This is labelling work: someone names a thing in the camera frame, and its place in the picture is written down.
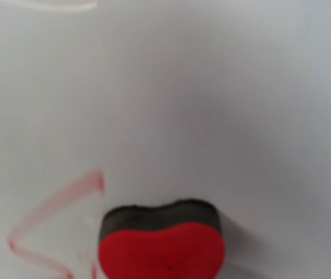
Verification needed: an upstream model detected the pink framed whiteboard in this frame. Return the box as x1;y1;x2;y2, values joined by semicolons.
0;1;331;278

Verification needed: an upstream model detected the red black whiteboard eraser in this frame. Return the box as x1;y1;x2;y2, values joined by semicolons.
98;199;225;279

